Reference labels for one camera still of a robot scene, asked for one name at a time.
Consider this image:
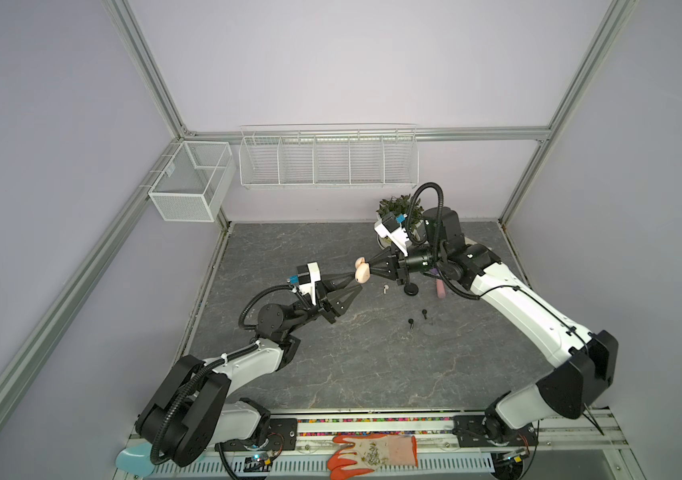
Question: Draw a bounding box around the white mesh box basket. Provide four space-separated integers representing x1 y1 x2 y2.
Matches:
149 141 236 223

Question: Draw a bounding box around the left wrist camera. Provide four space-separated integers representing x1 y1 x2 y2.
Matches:
289 262 321 305

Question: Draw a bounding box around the pink earbud charging case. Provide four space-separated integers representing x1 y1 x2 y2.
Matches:
354 257 371 284

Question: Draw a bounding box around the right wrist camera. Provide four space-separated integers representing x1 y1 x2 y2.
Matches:
374 212 411 257

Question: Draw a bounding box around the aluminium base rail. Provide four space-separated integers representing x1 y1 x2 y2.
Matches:
130 409 633 452

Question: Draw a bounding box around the potted green plant white pot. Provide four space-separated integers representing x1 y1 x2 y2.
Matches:
376 194 424 240

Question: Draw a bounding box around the red white work glove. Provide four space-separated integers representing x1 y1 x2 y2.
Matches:
327 434 418 480

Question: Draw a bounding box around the teal plastic scoop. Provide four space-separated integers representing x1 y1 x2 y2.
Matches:
115 443 156 478

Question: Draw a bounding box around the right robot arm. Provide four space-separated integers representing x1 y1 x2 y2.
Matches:
355 182 619 445

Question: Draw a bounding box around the white wire shelf basket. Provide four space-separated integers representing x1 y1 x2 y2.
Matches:
239 123 420 188

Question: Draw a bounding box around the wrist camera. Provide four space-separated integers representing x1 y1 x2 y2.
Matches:
374 212 411 257
289 262 321 305

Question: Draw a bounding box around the black earbud charging case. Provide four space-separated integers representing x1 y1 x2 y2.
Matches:
403 283 420 296

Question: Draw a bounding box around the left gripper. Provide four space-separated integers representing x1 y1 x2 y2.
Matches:
284 274 361 336

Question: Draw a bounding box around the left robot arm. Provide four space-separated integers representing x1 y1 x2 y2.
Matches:
135 274 362 467

